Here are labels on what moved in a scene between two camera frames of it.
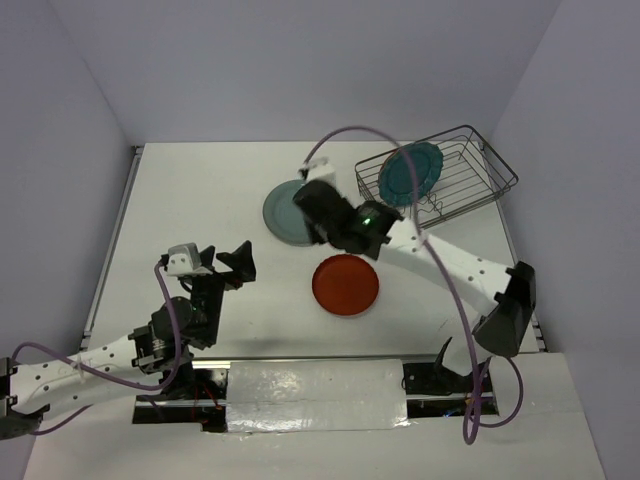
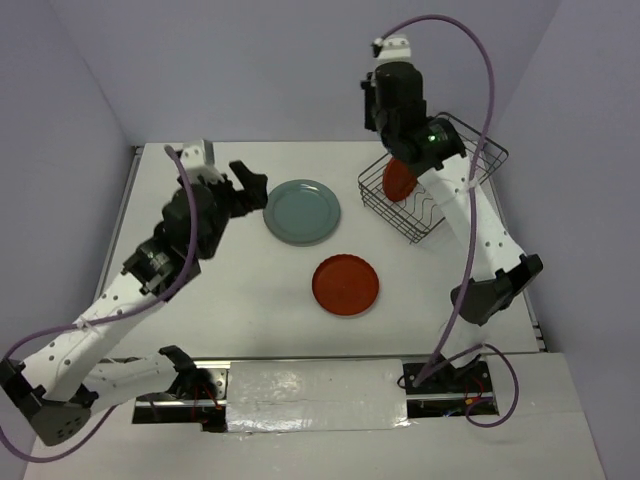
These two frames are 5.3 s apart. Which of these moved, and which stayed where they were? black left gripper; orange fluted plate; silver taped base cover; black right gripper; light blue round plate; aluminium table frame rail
Moved: black right gripper; black left gripper
Stayed: silver taped base cover; orange fluted plate; aluminium table frame rail; light blue round plate
